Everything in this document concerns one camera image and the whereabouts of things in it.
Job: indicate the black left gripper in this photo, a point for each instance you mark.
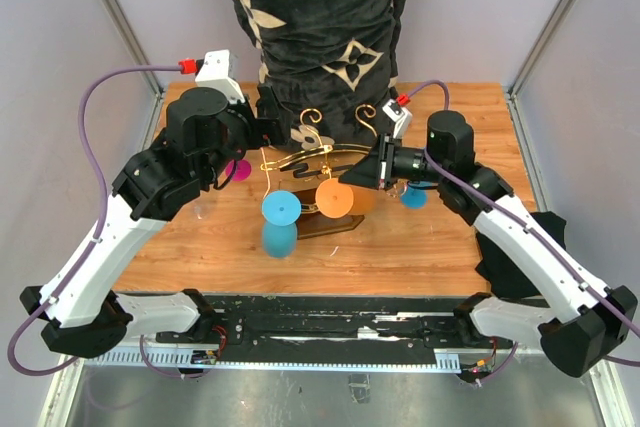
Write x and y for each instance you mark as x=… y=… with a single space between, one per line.
x=264 y=130

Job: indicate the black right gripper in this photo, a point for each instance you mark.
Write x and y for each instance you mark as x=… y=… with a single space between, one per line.
x=375 y=170

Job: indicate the orange wine glass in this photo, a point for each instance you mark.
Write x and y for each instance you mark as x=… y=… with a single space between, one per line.
x=336 y=200

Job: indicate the blue wine glass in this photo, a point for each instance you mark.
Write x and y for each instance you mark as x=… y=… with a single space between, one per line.
x=281 y=210
x=415 y=195

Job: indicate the magenta wine glass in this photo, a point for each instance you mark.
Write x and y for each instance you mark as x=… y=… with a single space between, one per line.
x=239 y=171

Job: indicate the clear wine glass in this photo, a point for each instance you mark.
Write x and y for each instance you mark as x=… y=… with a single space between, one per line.
x=201 y=209

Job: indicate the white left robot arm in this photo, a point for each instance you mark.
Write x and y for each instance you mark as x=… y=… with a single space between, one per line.
x=206 y=132

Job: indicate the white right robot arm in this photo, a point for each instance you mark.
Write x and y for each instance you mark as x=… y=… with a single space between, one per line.
x=584 y=319

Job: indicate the blue wine glass front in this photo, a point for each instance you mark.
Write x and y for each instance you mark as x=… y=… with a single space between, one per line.
x=281 y=210

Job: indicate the black floral plush blanket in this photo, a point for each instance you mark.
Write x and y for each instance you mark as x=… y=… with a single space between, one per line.
x=331 y=65

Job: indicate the black cloth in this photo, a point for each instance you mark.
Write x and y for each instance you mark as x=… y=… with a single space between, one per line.
x=505 y=266

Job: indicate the gold wire wine glass rack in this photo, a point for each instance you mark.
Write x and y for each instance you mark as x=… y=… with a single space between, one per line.
x=302 y=172

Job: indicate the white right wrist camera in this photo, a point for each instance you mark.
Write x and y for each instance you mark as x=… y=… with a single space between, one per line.
x=396 y=110

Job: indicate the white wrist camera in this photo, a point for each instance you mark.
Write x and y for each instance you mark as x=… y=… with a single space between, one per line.
x=396 y=110
x=217 y=71

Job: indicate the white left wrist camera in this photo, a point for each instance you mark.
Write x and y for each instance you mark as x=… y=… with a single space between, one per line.
x=217 y=71

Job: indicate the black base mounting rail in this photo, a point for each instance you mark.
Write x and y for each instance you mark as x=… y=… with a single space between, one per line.
x=332 y=330

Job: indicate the aluminium frame post left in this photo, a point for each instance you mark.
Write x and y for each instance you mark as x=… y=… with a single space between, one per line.
x=125 y=30

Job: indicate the aluminium frame post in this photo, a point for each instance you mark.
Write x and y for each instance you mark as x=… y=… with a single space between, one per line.
x=125 y=30
x=550 y=28

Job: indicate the aluminium frame post right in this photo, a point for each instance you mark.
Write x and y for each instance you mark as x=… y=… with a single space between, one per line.
x=550 y=28

